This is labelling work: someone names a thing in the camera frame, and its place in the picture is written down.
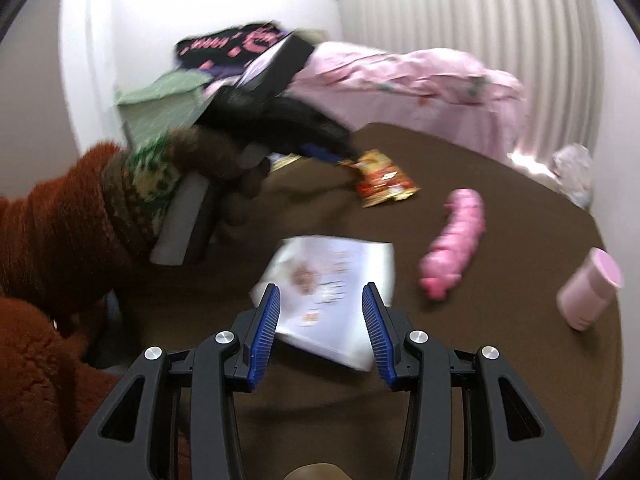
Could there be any white plastic bag on floor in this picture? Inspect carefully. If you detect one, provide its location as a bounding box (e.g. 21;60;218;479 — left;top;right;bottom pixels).
551;143;593;210

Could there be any black kitty pillow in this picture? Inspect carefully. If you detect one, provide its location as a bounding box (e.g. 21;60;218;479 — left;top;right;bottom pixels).
175;22;290;79

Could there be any pink cylindrical cup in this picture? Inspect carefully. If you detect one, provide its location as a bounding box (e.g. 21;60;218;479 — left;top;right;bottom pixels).
556;247;624;332

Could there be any pink floral bed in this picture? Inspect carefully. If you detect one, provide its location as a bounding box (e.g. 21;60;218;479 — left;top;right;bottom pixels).
288;41;526;162

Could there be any small yellow snack packet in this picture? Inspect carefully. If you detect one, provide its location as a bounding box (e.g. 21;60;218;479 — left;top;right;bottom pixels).
341;150;420;208

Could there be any pink floral duvet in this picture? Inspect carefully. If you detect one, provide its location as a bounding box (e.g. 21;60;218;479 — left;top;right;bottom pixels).
288;41;524;128

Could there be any beige pleated curtain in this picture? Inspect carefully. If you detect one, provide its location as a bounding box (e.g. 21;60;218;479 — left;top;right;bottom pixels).
337;0;603;162

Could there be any white paper bag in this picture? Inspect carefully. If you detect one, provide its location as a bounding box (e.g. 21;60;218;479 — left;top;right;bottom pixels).
250;235;395;372

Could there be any rust fleece sleeve forearm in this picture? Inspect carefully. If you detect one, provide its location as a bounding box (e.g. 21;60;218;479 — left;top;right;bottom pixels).
0;127;241;480

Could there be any green checkered cloth nightstand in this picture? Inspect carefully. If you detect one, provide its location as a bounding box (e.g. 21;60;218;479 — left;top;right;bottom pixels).
117;70;212;148

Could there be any pink caterpillar toy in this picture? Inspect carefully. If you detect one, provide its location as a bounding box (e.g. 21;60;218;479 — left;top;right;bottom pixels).
419;188;486;301

